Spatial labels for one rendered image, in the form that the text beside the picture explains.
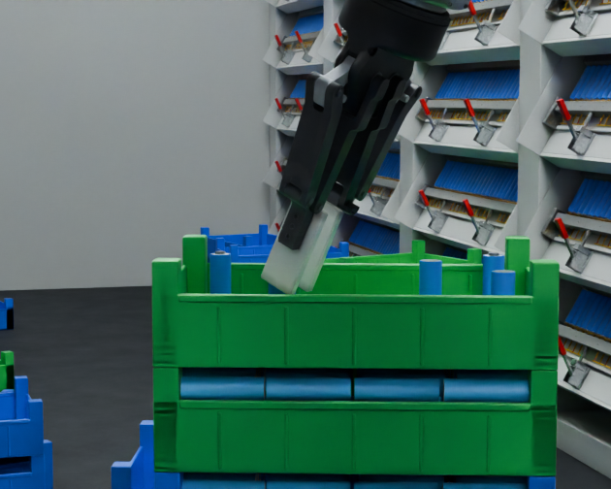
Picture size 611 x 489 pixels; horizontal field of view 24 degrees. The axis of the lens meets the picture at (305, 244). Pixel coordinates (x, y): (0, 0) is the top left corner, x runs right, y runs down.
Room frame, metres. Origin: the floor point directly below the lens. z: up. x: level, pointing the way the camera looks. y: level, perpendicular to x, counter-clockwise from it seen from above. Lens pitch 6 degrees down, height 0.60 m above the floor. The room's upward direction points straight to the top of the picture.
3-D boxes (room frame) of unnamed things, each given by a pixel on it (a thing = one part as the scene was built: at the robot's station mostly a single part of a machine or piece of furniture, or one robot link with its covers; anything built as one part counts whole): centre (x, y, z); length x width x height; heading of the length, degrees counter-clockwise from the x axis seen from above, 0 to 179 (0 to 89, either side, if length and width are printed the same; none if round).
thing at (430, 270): (1.13, -0.10, 0.44); 0.02 x 0.02 x 0.06
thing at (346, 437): (1.13, -0.04, 0.36); 0.30 x 0.20 x 0.08; 88
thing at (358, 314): (1.13, -0.04, 0.44); 0.30 x 0.20 x 0.08; 88
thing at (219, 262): (1.20, 0.07, 0.44); 0.02 x 0.02 x 0.06
